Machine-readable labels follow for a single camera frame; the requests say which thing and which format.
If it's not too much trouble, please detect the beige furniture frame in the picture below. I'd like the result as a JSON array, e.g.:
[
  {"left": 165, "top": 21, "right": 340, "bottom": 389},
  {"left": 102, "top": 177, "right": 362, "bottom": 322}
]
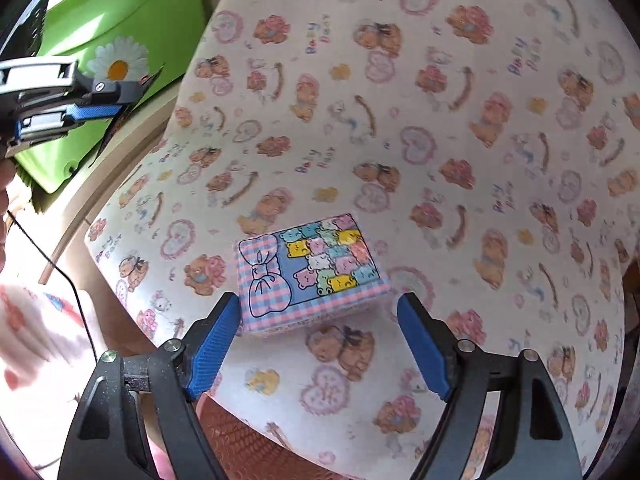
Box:
[{"left": 30, "top": 75, "right": 201, "bottom": 301}]

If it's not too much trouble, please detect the thin black cable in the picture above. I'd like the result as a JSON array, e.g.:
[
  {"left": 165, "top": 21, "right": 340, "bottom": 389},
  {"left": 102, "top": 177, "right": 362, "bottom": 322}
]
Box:
[{"left": 6, "top": 209, "right": 100, "bottom": 363}]

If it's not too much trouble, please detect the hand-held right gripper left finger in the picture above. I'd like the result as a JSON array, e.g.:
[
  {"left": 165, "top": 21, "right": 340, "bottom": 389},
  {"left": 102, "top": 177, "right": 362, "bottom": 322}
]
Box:
[{"left": 56, "top": 291, "right": 242, "bottom": 480}]

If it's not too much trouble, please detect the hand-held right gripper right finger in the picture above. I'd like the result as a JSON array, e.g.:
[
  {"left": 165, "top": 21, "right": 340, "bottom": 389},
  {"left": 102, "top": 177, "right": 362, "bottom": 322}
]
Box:
[{"left": 396, "top": 291, "right": 583, "bottom": 480}]

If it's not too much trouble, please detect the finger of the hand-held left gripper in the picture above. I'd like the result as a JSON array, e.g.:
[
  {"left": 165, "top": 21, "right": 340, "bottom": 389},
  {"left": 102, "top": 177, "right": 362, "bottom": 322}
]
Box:
[
  {"left": 0, "top": 58, "right": 146, "bottom": 107},
  {"left": 5, "top": 104, "right": 127, "bottom": 160}
]

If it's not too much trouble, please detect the person's left hand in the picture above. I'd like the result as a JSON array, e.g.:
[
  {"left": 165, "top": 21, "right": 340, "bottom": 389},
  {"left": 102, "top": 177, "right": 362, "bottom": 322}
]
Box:
[{"left": 0, "top": 157, "right": 25, "bottom": 202}]

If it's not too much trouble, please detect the white pink patterned cloth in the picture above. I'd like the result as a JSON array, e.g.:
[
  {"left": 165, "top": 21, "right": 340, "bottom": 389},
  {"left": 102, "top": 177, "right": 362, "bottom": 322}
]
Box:
[{"left": 0, "top": 282, "right": 108, "bottom": 466}]

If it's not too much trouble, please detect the bear printed cloth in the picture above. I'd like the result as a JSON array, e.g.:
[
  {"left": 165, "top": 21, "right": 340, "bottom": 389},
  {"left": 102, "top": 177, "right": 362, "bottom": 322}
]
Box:
[{"left": 85, "top": 0, "right": 640, "bottom": 480}]

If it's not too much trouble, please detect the orange textured mat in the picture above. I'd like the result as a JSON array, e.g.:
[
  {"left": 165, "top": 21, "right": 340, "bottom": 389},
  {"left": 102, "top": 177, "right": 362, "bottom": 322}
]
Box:
[{"left": 197, "top": 394, "right": 321, "bottom": 480}]

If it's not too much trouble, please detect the green plastic bin daisy print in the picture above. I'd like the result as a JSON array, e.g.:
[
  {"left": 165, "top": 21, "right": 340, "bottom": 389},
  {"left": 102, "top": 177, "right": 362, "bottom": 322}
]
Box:
[{"left": 12, "top": 0, "right": 211, "bottom": 196}]

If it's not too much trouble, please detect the bear printed tissue pack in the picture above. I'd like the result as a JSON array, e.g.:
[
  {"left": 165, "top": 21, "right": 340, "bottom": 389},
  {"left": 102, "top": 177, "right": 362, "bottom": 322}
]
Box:
[{"left": 235, "top": 212, "right": 393, "bottom": 337}]

